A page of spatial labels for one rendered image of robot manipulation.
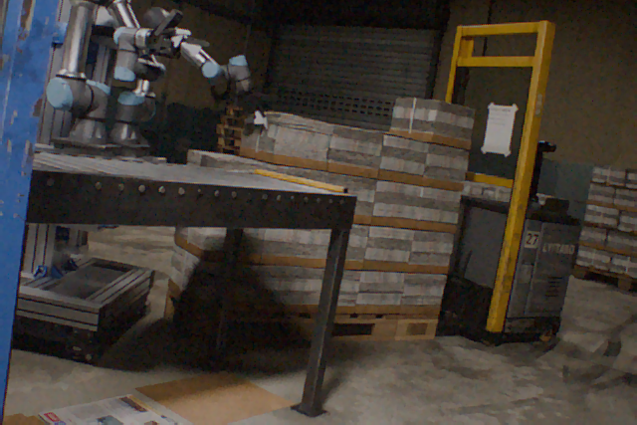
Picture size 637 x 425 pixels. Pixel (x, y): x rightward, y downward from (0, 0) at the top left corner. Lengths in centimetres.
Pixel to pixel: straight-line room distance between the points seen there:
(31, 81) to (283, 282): 218
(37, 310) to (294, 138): 136
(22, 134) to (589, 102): 881
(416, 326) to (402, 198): 73
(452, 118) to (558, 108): 612
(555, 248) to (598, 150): 537
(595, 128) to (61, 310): 796
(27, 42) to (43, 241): 178
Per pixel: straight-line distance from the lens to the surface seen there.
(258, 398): 261
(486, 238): 421
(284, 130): 316
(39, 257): 301
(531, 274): 415
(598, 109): 961
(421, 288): 377
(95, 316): 264
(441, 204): 373
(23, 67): 129
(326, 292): 243
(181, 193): 181
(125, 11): 269
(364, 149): 338
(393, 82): 1092
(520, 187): 386
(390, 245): 356
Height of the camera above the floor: 95
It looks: 3 degrees down
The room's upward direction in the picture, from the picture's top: 10 degrees clockwise
